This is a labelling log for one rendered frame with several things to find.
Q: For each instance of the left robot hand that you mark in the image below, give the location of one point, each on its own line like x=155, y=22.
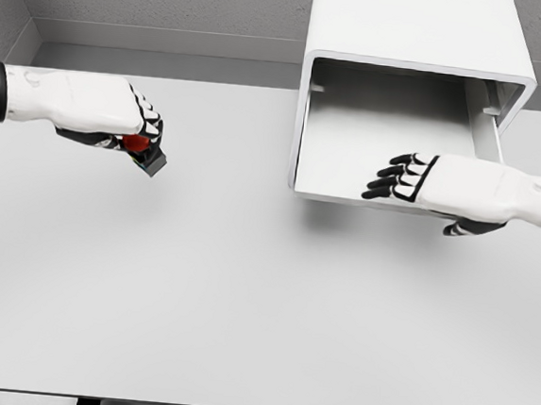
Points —
x=94, y=102

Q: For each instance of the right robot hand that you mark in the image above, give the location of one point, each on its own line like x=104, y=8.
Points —
x=466, y=186

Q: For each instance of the red-knob grey load switch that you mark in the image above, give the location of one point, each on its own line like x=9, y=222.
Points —
x=154, y=164

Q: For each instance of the white cabinet drawer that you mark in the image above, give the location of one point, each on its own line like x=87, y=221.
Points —
x=380, y=141

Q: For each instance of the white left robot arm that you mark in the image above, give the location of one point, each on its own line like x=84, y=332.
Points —
x=19, y=90

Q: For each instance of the white tabletop storage cabinet shell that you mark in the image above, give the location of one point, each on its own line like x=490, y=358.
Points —
x=409, y=30

